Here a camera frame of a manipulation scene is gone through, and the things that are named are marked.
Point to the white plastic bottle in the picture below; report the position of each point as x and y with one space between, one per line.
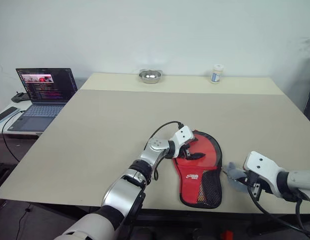
217 75

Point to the black table frame bar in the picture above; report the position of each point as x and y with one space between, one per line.
195 218

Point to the white side desk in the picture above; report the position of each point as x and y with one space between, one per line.
10 128

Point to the stainless steel bowl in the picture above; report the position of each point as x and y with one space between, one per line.
150 76

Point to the red and black paddle case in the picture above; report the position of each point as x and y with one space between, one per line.
192 185

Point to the black smartphone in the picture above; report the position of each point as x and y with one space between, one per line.
5 114

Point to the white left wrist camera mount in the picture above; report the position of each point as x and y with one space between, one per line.
183 136

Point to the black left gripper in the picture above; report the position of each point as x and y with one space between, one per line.
187 151

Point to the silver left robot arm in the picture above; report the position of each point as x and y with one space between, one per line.
130 182

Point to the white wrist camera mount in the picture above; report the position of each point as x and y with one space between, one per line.
262 166
183 136

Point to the red block under table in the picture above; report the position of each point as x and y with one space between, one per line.
226 235

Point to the grey zipper pull charm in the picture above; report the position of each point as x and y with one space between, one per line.
233 168

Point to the black handheld controller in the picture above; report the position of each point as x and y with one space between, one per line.
18 97

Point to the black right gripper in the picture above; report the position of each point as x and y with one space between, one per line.
255 183

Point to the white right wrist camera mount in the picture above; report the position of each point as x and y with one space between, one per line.
262 166

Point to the dark rounded shape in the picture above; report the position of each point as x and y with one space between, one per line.
145 235

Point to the open grey laptop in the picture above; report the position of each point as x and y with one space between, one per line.
48 92

